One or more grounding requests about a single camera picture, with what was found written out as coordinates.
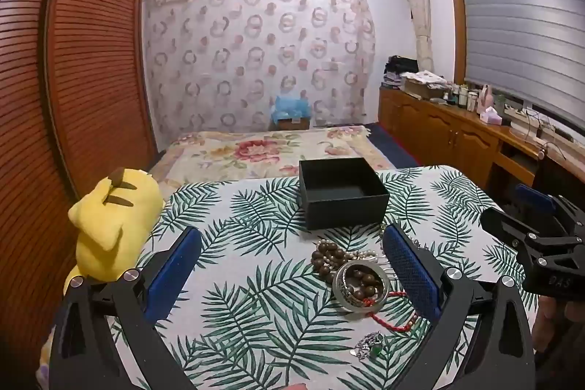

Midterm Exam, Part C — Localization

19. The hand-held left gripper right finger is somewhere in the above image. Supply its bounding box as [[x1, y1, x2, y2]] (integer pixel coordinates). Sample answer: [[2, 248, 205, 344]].
[[381, 223, 536, 390]]

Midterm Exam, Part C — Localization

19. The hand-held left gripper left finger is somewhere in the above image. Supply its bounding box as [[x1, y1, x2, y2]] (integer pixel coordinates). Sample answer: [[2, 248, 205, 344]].
[[48, 227, 204, 390]]

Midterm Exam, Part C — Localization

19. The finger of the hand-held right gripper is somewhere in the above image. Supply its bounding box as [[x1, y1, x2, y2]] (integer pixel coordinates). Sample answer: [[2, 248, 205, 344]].
[[516, 183, 573, 227], [480, 207, 574, 265]]

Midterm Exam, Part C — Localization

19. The white pearl necklace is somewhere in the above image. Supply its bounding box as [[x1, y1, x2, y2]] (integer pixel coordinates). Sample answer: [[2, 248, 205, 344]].
[[350, 223, 423, 276]]

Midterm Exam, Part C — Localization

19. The red string bracelet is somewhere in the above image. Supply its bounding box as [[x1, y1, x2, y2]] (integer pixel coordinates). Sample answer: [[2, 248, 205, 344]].
[[361, 292, 421, 333]]

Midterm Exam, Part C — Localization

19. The silver bangle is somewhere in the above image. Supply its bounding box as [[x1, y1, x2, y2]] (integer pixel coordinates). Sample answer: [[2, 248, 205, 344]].
[[332, 261, 400, 312]]

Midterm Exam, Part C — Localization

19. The silver ring with green stone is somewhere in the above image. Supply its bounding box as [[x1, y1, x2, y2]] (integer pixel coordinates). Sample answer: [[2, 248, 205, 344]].
[[350, 332, 385, 361]]

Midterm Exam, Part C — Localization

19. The brown wooden bead bracelet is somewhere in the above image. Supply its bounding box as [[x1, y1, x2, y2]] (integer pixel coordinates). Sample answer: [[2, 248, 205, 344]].
[[312, 239, 382, 302]]

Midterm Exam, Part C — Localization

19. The black box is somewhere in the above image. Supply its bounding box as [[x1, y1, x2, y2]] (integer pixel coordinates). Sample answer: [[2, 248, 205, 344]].
[[298, 157, 390, 232]]

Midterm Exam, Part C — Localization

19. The person's right hand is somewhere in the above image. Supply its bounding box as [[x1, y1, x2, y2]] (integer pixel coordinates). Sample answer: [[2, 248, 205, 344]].
[[535, 294, 570, 355]]

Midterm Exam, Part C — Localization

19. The yellow plush toy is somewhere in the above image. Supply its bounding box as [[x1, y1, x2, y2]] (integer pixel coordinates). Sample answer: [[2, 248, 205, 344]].
[[39, 167, 165, 379]]

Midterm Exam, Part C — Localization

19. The green leaf print cloth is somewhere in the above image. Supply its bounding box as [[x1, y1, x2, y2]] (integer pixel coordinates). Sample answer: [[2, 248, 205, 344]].
[[110, 164, 540, 390]]

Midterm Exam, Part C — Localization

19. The pink bottle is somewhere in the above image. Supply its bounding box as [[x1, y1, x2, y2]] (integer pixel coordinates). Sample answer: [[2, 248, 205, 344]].
[[478, 84, 494, 114]]

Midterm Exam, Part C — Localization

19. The long wooden cabinet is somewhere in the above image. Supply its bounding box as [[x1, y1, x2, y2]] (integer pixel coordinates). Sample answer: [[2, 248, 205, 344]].
[[378, 86, 549, 190]]

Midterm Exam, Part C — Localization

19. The group of small bottles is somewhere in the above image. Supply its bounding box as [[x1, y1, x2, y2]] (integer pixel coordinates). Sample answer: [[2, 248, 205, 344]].
[[450, 82, 480, 112]]

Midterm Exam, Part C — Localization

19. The navy blue sheet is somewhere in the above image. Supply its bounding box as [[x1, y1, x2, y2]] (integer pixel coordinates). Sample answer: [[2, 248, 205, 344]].
[[366, 122, 421, 171]]

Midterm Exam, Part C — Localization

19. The floral bedspread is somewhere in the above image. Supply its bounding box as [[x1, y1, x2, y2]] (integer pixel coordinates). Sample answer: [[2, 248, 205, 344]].
[[151, 125, 398, 194]]

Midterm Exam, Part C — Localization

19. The cardboard box with cloth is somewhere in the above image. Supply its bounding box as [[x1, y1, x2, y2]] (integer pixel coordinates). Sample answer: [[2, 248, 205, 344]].
[[402, 70, 451, 101]]

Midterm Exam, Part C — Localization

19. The grey window blind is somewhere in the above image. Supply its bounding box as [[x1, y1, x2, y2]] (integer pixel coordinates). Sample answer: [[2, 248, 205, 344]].
[[457, 0, 585, 130]]

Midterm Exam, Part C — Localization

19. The pile of folded clothes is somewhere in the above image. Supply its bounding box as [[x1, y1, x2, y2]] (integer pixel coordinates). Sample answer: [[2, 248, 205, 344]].
[[381, 56, 419, 89]]

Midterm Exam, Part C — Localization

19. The small brown box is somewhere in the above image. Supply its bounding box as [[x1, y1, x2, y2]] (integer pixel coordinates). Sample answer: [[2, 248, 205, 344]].
[[274, 118, 310, 132]]

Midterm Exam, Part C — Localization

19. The brown louvered wardrobe door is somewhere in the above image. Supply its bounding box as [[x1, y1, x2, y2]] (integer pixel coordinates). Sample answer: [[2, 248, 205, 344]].
[[44, 0, 158, 201], [0, 0, 80, 372]]

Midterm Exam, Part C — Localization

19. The blue plush toy on box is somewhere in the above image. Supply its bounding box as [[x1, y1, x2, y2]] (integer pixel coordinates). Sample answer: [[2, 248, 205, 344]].
[[273, 94, 312, 122]]

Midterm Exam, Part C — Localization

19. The cream window curtain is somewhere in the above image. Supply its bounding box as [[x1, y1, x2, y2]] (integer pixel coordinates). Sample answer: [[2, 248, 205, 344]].
[[402, 0, 433, 71]]

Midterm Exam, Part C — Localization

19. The power strip with cables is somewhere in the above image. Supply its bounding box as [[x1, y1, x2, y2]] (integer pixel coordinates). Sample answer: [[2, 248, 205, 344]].
[[507, 107, 574, 144]]

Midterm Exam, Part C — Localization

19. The wooden window frame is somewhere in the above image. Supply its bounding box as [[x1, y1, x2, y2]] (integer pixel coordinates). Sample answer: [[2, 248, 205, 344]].
[[444, 0, 585, 135]]

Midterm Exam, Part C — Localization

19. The ring patterned wall curtain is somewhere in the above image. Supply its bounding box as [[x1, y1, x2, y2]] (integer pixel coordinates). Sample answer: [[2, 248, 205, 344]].
[[143, 0, 376, 135]]

